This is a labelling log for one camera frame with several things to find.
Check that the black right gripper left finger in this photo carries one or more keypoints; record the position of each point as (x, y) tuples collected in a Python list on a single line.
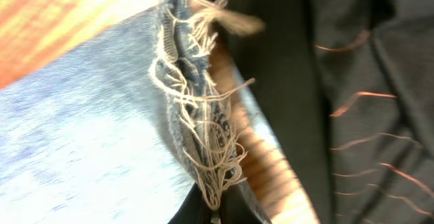
[(194, 210)]

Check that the black printed garment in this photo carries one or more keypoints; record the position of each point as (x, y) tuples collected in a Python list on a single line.
[(347, 87)]

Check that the blue denim jeans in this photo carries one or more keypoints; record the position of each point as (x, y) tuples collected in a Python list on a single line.
[(119, 129)]

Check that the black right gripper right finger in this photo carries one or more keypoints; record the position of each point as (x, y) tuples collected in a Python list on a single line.
[(239, 205)]

